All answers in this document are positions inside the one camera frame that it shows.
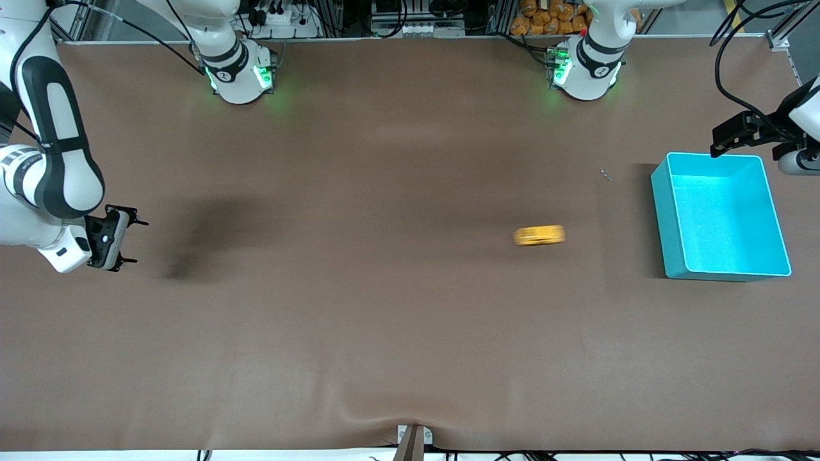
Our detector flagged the yellow beetle toy car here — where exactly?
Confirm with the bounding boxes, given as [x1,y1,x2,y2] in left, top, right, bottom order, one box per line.
[512,224,567,248]

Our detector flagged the teal plastic bin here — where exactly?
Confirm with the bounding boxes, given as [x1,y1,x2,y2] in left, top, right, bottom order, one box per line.
[650,152,793,283]

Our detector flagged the orange packed items pile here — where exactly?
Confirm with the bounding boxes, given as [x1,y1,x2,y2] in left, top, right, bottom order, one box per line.
[511,0,591,36]

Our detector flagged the white power strip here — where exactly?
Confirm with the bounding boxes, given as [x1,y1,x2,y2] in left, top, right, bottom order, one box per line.
[256,5,321,38]

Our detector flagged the brown table mat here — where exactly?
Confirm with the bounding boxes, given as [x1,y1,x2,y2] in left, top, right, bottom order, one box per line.
[0,35,820,453]

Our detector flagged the white terminal block device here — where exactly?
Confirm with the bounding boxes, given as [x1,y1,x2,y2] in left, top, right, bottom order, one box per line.
[370,19,466,39]

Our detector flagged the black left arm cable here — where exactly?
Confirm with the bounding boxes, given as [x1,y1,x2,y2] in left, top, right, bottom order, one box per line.
[713,0,820,138]

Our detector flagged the aluminium frame profile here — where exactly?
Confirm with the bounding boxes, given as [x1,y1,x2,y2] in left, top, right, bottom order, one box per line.
[766,0,820,53]
[50,0,98,45]

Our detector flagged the grey table edge bracket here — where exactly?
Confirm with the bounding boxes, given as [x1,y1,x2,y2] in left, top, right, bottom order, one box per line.
[396,424,434,461]

